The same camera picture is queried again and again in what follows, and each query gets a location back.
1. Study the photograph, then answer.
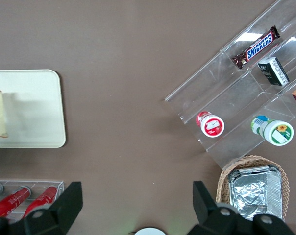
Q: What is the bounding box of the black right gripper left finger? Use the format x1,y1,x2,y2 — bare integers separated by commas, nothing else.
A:
0,181,83,235

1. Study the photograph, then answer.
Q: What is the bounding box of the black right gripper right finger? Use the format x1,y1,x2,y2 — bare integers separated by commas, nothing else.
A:
187,181,294,235

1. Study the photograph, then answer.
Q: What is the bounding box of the light wicker basket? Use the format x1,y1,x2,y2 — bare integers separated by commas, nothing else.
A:
216,154,290,222

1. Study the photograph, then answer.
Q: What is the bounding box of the cream plastic serving tray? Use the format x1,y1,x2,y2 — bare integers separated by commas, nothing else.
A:
0,69,67,149

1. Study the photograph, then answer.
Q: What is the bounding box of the clear acrylic bottle rack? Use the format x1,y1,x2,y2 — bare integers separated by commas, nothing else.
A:
0,180,65,221

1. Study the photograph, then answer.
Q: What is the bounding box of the aluminium foil container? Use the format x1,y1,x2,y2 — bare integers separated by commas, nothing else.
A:
227,165,285,221

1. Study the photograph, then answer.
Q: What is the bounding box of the red lidded yogurt cup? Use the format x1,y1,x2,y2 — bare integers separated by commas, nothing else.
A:
196,110,225,139

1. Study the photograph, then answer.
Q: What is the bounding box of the green lidded yogurt cup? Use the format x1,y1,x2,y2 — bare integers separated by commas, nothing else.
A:
250,115,295,147

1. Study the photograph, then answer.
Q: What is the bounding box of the clear acrylic stepped shelf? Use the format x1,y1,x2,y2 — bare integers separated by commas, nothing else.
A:
164,0,296,170

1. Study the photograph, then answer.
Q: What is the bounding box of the black and white small carton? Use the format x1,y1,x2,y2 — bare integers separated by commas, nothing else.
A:
257,56,291,87

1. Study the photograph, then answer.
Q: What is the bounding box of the Snickers chocolate bar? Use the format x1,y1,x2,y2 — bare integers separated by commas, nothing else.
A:
231,25,281,70

